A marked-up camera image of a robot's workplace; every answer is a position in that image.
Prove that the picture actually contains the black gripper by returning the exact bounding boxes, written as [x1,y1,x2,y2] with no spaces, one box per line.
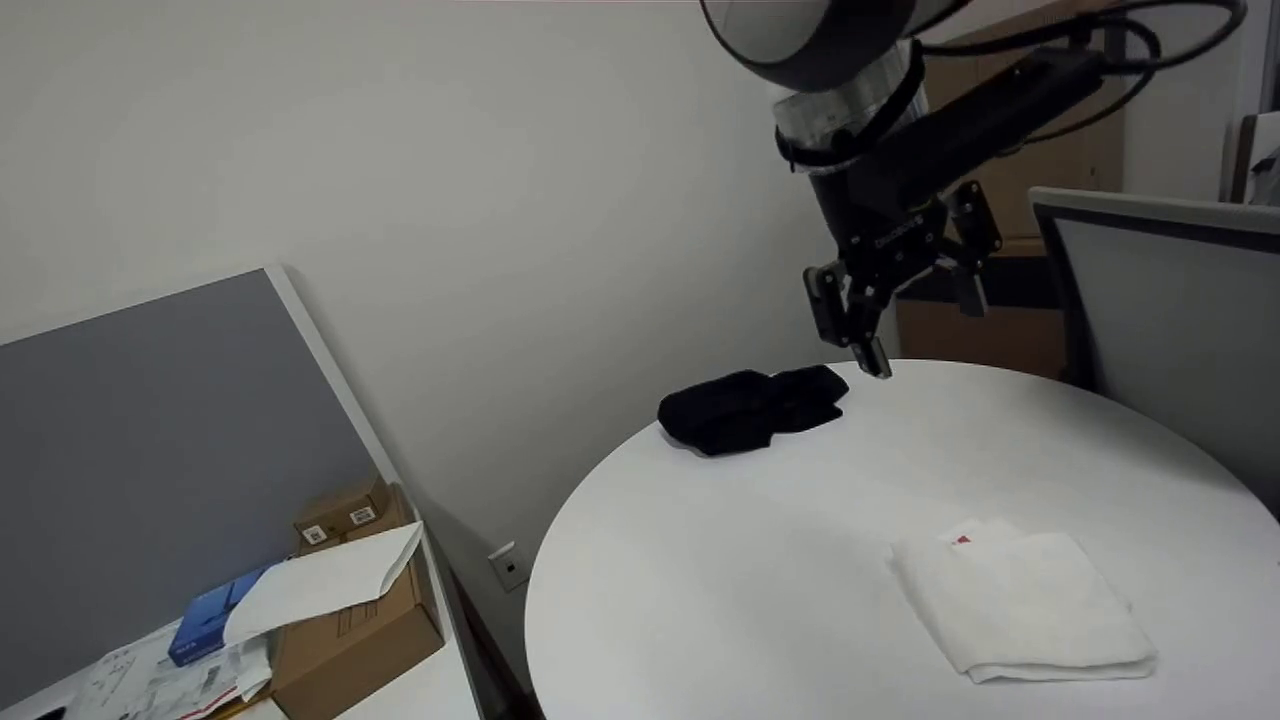
[801,133,1003,386]

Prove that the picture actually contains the white towel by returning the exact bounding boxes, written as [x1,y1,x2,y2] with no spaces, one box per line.
[890,522,1162,690]

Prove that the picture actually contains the low brown cardboard box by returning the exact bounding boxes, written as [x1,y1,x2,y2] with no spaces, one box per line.
[894,292,1077,386]

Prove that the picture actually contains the black cloth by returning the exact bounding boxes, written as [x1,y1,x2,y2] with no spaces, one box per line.
[653,362,858,461]

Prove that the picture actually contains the grey mesh office chair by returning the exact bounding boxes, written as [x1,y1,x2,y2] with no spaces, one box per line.
[1023,183,1280,523]

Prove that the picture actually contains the small cardboard box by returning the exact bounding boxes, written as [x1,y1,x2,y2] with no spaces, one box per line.
[293,477,419,553]

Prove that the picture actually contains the white paper sheet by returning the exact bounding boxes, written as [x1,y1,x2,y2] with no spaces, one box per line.
[221,522,427,653]

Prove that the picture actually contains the large cardboard box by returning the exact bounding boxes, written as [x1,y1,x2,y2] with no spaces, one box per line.
[264,547,448,720]

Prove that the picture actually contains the blue packet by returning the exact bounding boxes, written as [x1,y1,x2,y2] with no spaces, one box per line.
[164,567,264,672]

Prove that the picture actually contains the grey partition panel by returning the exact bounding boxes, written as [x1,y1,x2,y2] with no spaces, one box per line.
[0,262,484,720]

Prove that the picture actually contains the stack of white papers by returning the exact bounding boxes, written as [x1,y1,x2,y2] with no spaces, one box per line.
[0,615,282,720]

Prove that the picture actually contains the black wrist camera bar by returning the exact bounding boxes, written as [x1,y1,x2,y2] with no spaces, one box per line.
[916,47,1112,183]

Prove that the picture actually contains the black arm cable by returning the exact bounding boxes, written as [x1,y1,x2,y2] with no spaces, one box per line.
[916,0,1251,145]

